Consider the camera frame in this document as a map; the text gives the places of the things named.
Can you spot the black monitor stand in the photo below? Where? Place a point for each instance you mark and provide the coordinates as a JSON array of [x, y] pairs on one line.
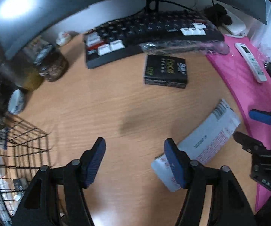
[[152, 2]]

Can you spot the white red-print pouch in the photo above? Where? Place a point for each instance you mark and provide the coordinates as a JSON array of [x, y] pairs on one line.
[[208, 136]]

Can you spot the clear plastic wrapped bar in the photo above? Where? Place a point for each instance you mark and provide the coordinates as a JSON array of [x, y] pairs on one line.
[[185, 46]]

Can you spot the wooden desktop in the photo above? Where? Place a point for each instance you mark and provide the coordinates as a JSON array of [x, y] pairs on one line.
[[90, 103]]

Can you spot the white remote control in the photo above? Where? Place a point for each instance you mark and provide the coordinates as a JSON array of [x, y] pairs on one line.
[[250, 61]]

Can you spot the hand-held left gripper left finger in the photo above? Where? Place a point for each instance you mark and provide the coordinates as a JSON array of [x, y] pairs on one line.
[[95, 162]]

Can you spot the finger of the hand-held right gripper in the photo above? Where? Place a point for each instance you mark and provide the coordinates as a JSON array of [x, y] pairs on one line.
[[262, 117], [248, 142]]

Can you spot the small white figurine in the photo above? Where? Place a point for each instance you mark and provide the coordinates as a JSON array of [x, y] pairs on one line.
[[63, 38]]

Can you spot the glass jar yellow contents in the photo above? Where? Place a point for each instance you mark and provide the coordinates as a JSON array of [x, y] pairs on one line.
[[29, 77]]

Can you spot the pink desk mat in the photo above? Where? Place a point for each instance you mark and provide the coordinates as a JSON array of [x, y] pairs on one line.
[[234, 75]]

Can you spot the black keyboard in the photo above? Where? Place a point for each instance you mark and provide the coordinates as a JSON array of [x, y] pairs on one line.
[[149, 28]]

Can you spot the glass jar dark contents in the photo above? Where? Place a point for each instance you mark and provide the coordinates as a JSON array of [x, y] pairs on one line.
[[53, 63]]

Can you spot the black tissue pack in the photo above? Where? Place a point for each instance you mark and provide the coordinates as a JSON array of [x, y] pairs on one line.
[[166, 68]]

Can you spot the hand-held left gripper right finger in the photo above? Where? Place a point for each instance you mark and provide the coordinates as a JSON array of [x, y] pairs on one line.
[[173, 164]]

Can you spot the white power strip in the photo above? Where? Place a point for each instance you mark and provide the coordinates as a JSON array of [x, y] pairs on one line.
[[236, 28]]

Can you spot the black computer monitor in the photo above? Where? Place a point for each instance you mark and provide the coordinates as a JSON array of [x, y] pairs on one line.
[[79, 0]]

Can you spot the small white sachet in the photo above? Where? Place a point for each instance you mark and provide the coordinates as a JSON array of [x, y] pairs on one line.
[[16, 101]]

